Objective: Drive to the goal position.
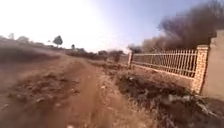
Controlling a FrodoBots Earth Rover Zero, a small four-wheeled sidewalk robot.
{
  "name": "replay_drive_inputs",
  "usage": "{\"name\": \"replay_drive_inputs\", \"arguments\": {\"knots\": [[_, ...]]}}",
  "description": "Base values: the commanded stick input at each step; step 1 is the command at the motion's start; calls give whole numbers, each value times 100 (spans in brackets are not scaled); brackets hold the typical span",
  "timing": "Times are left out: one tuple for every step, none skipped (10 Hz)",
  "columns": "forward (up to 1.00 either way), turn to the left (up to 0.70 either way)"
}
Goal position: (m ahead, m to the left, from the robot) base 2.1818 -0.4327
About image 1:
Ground row of dark bushes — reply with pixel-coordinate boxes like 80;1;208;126
64;47;125;63

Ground lone dark tree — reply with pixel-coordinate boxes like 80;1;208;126
52;35;64;48

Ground brick-pillared pale metal fence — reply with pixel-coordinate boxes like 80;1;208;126
127;44;210;95

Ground dry grass verge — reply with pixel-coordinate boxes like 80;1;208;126
88;59;224;128

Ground bare brown trees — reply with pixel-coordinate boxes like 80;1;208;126
128;0;224;54

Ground brown dirt track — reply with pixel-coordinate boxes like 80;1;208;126
0;54;158;128

